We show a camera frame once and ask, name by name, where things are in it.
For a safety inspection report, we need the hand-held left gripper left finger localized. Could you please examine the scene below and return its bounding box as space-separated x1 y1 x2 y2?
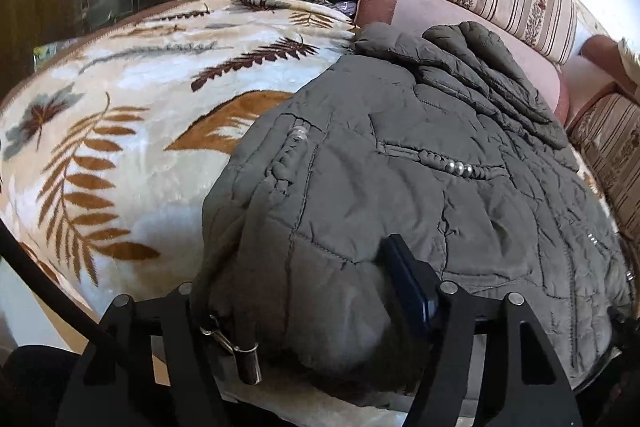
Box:
55 282 226 427

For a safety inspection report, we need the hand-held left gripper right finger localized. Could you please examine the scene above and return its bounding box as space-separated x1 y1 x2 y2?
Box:
382 234 583 427

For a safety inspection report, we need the grey quilted hooded jacket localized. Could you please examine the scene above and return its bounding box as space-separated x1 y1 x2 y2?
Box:
192 21 633 408

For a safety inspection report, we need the leaf print blanket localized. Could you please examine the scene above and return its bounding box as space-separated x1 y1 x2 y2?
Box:
0 0 621 423

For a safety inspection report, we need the long striped floral cushion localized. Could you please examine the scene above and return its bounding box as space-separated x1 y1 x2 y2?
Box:
570 93 640 248

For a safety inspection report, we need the pink bolster cushion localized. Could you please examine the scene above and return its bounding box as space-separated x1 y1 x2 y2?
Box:
355 0 571 125

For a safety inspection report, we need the purple patterned cloth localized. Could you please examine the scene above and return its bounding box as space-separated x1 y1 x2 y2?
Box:
330 0 358 20

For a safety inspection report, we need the pink sofa cushion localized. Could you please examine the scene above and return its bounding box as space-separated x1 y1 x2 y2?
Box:
562 34 640 118

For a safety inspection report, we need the cream cloth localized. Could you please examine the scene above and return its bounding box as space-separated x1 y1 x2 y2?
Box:
617 37 640 78

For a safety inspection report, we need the colourful magazine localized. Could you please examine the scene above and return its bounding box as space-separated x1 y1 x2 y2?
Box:
32 38 76 65

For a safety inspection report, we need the black cable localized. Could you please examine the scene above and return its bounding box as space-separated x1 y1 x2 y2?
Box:
0 224 108 348

